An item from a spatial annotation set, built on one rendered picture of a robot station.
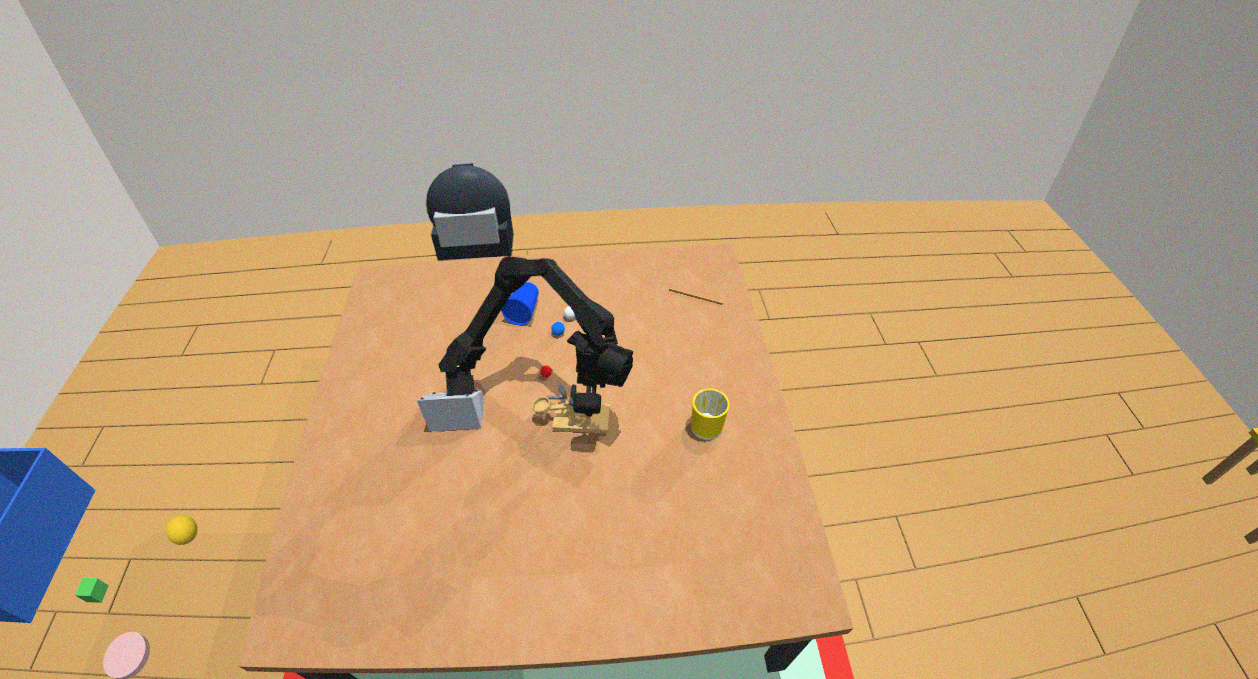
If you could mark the blue rounded cylinder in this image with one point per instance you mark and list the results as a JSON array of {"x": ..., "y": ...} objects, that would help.
[{"x": 520, "y": 306}]

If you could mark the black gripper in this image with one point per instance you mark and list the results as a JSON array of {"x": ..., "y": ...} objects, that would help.
[{"x": 587, "y": 403}]

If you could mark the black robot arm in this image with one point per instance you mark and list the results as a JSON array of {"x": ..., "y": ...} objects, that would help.
[{"x": 592, "y": 349}]

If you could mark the yellow cup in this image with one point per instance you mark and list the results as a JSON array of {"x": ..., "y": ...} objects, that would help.
[{"x": 710, "y": 408}]

